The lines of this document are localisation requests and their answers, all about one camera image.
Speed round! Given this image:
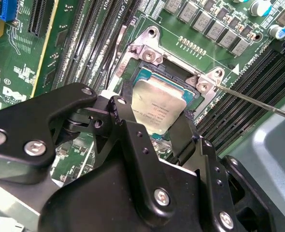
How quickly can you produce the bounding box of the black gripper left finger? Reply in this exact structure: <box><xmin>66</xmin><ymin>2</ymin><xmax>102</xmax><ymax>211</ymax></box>
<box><xmin>0</xmin><ymin>80</ymin><xmax>177</xmax><ymax>225</ymax></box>

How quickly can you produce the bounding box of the CPU with silver top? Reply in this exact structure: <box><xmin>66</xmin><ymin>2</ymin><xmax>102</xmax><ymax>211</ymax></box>
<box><xmin>130</xmin><ymin>68</ymin><xmax>198</xmax><ymax>141</ymax></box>

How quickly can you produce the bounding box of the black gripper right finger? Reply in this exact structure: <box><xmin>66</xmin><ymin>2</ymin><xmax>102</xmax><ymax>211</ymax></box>
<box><xmin>168</xmin><ymin>110</ymin><xmax>285</xmax><ymax>232</ymax></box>

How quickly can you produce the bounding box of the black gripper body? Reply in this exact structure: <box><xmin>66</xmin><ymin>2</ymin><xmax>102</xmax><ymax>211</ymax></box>
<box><xmin>39</xmin><ymin>158</ymin><xmax>217</xmax><ymax>232</ymax></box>

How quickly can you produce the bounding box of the metal locking lever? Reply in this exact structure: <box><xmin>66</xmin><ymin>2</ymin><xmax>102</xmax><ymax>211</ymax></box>
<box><xmin>105</xmin><ymin>23</ymin><xmax>128</xmax><ymax>87</ymax></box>
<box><xmin>214</xmin><ymin>83</ymin><xmax>285</xmax><ymax>121</ymax></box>

